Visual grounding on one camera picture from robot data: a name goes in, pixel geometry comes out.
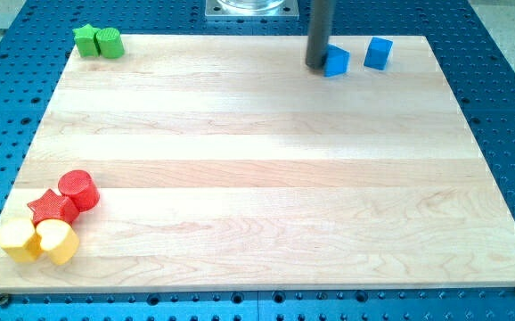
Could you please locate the green star block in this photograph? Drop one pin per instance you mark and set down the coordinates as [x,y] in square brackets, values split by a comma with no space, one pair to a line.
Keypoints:
[85,41]

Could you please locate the red star block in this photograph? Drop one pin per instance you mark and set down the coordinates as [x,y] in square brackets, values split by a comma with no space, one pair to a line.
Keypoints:
[53,206]

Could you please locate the blue triangular block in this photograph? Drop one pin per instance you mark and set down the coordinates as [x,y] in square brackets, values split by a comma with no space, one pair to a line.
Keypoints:
[336,62]

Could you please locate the wooden board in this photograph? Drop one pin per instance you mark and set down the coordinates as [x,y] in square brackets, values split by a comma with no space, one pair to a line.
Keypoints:
[224,164]

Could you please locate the blue perforated table plate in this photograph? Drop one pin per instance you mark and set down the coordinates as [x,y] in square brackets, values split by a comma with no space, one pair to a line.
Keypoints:
[36,45]

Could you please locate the yellow hexagon block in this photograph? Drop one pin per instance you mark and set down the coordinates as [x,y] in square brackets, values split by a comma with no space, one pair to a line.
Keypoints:
[19,240]

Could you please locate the red cylinder block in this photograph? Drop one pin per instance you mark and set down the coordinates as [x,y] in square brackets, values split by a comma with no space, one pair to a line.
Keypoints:
[79,186]

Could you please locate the yellow heart block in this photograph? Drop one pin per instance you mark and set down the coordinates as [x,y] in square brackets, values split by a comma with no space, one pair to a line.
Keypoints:
[58,240]

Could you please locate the blue cube block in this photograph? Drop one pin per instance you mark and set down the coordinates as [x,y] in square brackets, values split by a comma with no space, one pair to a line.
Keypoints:
[377,53]

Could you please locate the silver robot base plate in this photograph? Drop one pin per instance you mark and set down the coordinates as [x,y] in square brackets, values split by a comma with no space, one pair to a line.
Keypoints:
[244,9]

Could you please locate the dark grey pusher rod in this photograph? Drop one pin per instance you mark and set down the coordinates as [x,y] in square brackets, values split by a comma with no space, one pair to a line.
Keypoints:
[319,31]

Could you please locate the green cylinder block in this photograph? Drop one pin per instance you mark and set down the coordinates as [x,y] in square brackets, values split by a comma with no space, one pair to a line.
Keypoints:
[110,43]

